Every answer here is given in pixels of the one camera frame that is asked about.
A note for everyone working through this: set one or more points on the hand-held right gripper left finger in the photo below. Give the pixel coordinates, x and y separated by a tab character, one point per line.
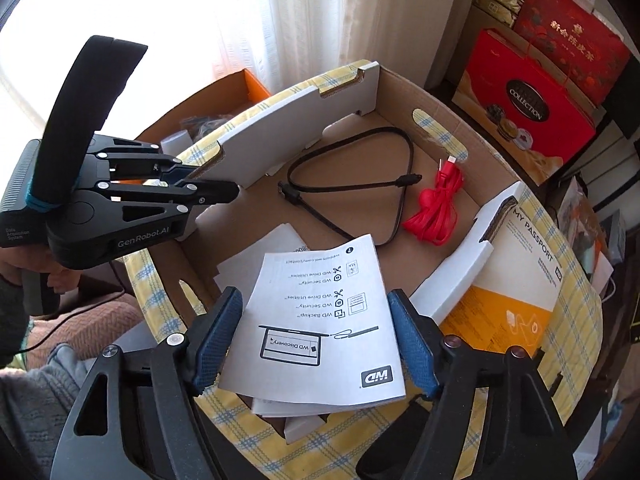
215	340

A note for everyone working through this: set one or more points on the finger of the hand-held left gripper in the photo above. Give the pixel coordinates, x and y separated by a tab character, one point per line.
200	192
145	160

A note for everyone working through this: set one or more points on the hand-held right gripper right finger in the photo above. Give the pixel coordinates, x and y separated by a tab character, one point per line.
410	340

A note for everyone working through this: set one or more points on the white instruction booklet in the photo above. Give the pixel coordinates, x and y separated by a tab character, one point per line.
320	320

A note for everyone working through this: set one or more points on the white orange hard drive box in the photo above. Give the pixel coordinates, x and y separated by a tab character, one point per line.
530	270

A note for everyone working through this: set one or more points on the cardboard tray box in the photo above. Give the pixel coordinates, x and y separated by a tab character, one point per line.
345	175

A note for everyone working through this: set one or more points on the person's left hand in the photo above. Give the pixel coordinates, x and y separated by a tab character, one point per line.
30	260

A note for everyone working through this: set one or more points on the orange lined cardboard box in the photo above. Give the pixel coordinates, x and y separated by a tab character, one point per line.
255	87

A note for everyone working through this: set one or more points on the white folded paper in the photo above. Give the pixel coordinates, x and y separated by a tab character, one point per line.
300	425

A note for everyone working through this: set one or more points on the brown knit blanket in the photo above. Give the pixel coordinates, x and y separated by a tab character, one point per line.
90	320

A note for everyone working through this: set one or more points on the white sheer curtain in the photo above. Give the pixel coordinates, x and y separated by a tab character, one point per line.
250	20

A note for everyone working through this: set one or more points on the brown cardboard box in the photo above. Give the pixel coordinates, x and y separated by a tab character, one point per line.
580	230

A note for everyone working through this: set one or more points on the red chocolate gift bag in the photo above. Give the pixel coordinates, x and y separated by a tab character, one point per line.
500	90

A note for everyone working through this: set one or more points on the gold box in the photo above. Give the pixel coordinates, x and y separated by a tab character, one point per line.
495	16
497	1

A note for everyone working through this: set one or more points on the red gift bag gold print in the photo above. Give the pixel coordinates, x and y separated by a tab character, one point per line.
565	35

